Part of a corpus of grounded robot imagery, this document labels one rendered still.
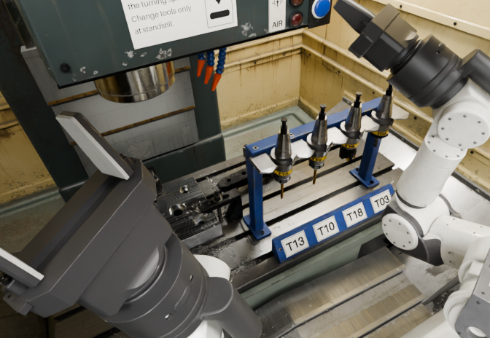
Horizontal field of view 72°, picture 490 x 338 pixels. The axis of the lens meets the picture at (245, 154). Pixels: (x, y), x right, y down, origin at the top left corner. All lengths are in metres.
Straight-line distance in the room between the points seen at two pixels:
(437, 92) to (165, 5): 0.40
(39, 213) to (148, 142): 0.73
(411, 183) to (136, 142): 0.99
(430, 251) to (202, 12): 0.56
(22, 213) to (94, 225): 1.67
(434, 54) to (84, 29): 0.47
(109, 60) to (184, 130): 0.91
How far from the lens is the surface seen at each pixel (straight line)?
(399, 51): 0.55
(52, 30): 0.48
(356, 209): 1.11
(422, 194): 0.69
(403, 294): 1.26
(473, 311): 0.40
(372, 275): 1.24
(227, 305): 0.33
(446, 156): 0.64
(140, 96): 0.67
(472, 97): 0.57
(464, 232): 0.71
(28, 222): 1.86
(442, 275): 1.33
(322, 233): 1.05
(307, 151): 0.87
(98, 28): 0.48
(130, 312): 0.31
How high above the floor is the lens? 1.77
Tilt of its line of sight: 41 degrees down
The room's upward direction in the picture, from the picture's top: 4 degrees counter-clockwise
